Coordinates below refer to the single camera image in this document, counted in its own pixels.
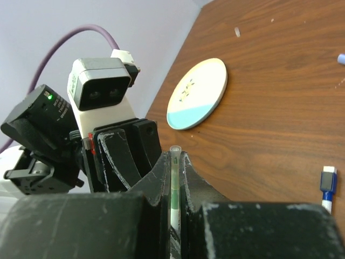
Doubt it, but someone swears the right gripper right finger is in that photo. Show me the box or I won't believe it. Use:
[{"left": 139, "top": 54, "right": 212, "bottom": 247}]
[{"left": 179, "top": 151, "right": 229, "bottom": 258}]

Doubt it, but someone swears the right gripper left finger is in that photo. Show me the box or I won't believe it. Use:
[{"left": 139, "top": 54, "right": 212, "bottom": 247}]
[{"left": 121, "top": 152, "right": 171, "bottom": 258}]

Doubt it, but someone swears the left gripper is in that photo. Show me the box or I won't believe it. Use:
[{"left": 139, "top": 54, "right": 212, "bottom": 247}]
[{"left": 81, "top": 118, "right": 162, "bottom": 193}]

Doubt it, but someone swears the green pen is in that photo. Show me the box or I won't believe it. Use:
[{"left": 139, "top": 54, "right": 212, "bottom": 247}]
[{"left": 170, "top": 158, "right": 181, "bottom": 259}]

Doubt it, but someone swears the blue marker cap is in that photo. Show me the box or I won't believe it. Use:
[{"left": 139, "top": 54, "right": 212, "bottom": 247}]
[{"left": 320, "top": 166, "right": 337, "bottom": 194}]

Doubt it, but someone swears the clear pen cap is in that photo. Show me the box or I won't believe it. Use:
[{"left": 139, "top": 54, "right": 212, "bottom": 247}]
[{"left": 170, "top": 145, "right": 182, "bottom": 190}]

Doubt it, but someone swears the blue white marker pen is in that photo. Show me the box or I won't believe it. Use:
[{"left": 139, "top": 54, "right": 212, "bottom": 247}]
[{"left": 321, "top": 191, "right": 334, "bottom": 214}]

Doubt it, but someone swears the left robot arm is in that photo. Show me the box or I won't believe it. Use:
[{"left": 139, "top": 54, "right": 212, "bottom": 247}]
[{"left": 1, "top": 85, "right": 162, "bottom": 195}]

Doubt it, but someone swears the lilac pen cap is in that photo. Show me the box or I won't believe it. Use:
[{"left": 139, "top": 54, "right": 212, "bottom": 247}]
[{"left": 337, "top": 53, "right": 345, "bottom": 65}]

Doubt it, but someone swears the round cream blue plate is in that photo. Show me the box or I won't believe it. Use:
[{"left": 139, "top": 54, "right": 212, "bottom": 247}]
[{"left": 166, "top": 58, "right": 228, "bottom": 130}]

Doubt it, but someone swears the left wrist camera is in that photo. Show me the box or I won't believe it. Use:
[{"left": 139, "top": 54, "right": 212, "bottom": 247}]
[{"left": 67, "top": 49, "right": 140, "bottom": 139}]

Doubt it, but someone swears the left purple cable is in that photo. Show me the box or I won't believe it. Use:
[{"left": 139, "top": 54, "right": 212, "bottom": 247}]
[{"left": 0, "top": 24, "right": 121, "bottom": 154}]

